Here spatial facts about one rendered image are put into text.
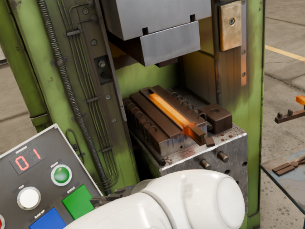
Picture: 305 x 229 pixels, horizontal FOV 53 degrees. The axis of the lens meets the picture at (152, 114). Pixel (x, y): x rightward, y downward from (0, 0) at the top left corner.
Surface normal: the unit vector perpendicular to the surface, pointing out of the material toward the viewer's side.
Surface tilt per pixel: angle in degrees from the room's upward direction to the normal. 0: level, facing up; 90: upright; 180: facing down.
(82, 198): 60
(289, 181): 0
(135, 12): 90
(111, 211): 17
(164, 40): 90
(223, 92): 90
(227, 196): 52
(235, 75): 90
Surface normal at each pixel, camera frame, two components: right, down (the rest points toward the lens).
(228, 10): 0.41, 0.40
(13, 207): 0.57, -0.23
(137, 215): 0.12, -0.96
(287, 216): -0.15, -0.85
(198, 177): -0.29, -0.90
